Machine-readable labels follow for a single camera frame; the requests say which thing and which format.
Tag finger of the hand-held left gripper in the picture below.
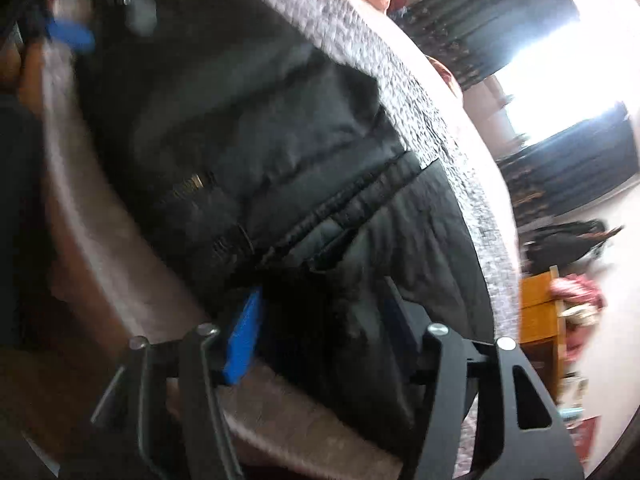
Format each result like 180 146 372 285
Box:
112 0 158 36
30 10 98 53

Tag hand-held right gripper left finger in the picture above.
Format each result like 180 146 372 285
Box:
90 287 263 480

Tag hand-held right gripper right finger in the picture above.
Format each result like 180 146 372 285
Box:
385 275 586 480

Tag yellow wooden dresser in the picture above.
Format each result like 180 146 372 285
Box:
520 267 601 411

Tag black quilted pants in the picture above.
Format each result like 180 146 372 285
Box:
75 0 493 461

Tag dark patterned curtain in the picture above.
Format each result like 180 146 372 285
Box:
497 105 640 226
400 0 586 91

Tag bright window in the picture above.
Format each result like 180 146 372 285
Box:
492 10 640 146

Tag grey quilted bedspread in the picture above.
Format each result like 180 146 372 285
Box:
42 0 523 480

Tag pile of pink clothes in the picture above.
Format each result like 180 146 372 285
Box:
550 275 606 311

